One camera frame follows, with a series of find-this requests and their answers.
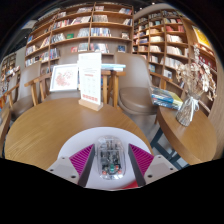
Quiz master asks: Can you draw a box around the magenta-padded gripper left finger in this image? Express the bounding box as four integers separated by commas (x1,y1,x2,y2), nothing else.
46,143,96,188

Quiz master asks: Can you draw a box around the glass vase with dried flowers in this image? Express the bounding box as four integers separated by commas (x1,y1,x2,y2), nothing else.
175,44,218,128

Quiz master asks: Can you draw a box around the white sign on wooden base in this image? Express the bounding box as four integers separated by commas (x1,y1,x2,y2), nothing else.
77,52,104,112

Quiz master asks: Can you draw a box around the blue and white book stack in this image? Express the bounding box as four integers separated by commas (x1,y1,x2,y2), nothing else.
101,63,127,72

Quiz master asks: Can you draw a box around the stack of colourful books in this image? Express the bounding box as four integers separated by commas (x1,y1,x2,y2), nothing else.
150,86,184,111

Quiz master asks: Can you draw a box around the distant wooden bookshelf unit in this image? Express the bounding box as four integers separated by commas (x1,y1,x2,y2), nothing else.
0,53,18,76

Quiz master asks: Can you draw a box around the white mouse pad, red wrist rest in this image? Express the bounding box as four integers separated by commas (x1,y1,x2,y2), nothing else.
57,126,153,191

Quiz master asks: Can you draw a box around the white framed red print picture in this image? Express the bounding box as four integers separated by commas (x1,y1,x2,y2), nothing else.
49,63,80,93

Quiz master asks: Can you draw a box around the beige armchair with wooden arms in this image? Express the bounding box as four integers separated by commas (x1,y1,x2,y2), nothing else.
24,53,113,108
109,51,183,118
0,61,43,118

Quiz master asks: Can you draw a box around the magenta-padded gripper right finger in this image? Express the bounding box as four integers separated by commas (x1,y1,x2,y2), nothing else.
127,143,179,188

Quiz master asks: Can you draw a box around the curved wooden bookshelf unit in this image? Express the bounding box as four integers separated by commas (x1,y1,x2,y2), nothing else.
132,9,224,118

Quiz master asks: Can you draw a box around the transparent computer mouse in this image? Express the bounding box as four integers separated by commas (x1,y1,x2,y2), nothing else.
95,135,127,181

